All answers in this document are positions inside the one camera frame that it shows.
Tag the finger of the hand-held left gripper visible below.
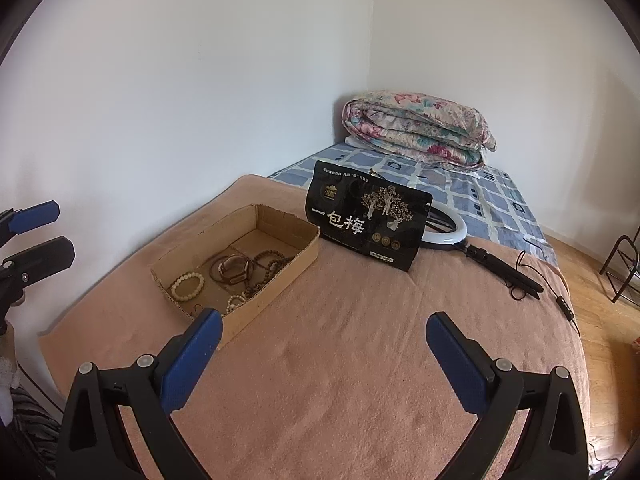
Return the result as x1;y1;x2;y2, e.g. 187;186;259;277
0;200;62;241
0;236;76;293

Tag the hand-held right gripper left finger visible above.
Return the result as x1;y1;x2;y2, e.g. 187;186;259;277
57;309;224;480

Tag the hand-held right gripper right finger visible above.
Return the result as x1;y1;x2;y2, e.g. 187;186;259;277
425;311;590;480

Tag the brown strap wristwatch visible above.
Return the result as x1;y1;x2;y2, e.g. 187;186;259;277
210;255;251;285

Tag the brown wooden bead necklace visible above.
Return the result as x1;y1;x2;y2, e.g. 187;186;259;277
240;250;296;298

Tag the shallow cardboard box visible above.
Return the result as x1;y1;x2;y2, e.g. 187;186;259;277
150;203;321;348

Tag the black folded tripod stand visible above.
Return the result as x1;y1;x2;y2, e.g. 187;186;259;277
462;240;545;301

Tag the person's striped clothing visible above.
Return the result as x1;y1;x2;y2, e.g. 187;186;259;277
0;385;63;480

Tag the pink blanket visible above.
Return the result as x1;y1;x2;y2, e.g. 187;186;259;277
37;174;593;480

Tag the blue checked bed sheet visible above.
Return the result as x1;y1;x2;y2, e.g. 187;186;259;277
267;141;558;266

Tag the black snack bag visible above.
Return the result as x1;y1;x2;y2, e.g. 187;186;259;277
305;160;433;273

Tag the black metal shelf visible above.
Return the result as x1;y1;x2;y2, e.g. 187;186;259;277
599;222;640;306

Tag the folded floral quilt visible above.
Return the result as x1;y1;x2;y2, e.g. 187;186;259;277
341;90;498;171

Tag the black cable with remote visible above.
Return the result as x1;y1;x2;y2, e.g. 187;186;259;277
510;237;586;336

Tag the white ring light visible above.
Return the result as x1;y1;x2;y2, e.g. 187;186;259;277
422;203;469;250

